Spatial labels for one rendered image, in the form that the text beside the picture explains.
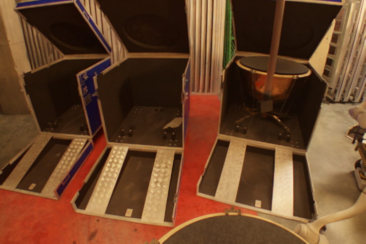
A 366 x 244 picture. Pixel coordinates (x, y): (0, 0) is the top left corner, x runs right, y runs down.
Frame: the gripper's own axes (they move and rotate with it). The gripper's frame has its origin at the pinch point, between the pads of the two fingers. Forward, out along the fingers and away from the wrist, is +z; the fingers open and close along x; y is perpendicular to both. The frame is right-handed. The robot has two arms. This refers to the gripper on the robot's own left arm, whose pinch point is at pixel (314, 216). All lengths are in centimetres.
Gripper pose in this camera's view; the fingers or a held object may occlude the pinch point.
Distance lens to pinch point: 202.0
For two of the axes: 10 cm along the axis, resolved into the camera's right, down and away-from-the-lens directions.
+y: -0.5, 9.5, 3.1
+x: 9.3, 1.6, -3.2
